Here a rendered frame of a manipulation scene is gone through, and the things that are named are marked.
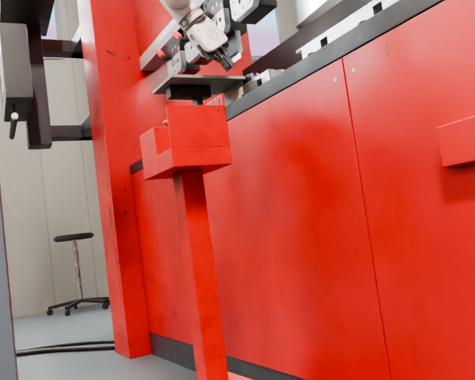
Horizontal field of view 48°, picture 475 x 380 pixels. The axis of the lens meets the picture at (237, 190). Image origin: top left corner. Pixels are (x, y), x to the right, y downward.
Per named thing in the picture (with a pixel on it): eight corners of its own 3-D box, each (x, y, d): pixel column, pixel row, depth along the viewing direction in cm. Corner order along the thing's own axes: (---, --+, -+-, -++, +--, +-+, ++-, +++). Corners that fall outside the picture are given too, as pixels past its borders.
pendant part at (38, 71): (10, 151, 292) (-5, 1, 299) (57, 148, 302) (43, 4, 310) (13, 129, 246) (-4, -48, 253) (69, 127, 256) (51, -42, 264)
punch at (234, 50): (225, 67, 191) (222, 41, 192) (230, 67, 192) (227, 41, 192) (238, 56, 182) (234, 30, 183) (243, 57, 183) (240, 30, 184)
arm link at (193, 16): (186, 13, 160) (192, 21, 160) (203, 3, 165) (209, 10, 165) (173, 29, 166) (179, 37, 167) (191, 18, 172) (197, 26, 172)
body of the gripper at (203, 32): (189, 20, 160) (212, 50, 161) (209, 8, 166) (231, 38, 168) (177, 34, 166) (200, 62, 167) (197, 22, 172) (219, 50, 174)
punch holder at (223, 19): (207, 46, 194) (201, 2, 196) (228, 47, 198) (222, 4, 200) (225, 29, 181) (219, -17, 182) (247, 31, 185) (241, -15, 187)
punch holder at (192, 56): (186, 65, 212) (181, 24, 213) (206, 65, 216) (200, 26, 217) (201, 50, 199) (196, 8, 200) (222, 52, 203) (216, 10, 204)
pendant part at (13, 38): (3, 122, 285) (-3, 56, 288) (28, 121, 290) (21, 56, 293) (5, 97, 244) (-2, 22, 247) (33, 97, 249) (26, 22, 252)
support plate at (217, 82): (152, 94, 181) (151, 91, 181) (222, 95, 193) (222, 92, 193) (171, 77, 165) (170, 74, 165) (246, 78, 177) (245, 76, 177)
